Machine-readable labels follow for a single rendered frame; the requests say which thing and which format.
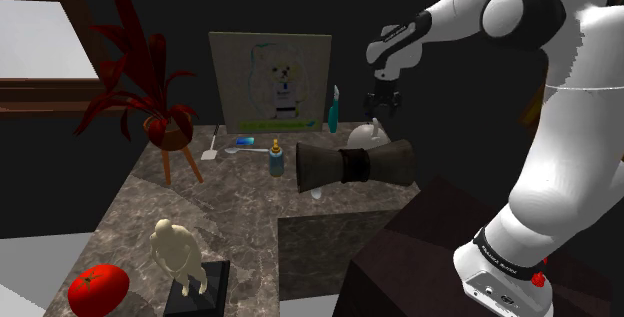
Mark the white spoon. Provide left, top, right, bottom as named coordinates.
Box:
left=224, top=146, right=270, bottom=155

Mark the white dome-shaped object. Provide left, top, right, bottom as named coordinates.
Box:
left=345, top=117, right=392, bottom=151

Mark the red plant in brown pot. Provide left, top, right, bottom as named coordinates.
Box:
left=73, top=0, right=205, bottom=187

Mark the cream figure on black base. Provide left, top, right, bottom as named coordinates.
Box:
left=148, top=218, right=231, bottom=317

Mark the dog picture board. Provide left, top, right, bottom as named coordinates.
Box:
left=208, top=31, right=333, bottom=134

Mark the red tomato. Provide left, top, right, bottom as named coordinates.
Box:
left=67, top=263, right=131, bottom=317

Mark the blue baby bottle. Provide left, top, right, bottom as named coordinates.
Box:
left=269, top=138, right=285, bottom=178

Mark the dark hourglass-shaped object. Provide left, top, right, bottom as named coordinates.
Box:
left=295, top=138, right=417, bottom=194

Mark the dark robot stand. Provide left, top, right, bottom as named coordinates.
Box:
left=332, top=174, right=613, bottom=317

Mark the brown framed window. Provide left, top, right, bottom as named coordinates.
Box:
left=0, top=0, right=114, bottom=121

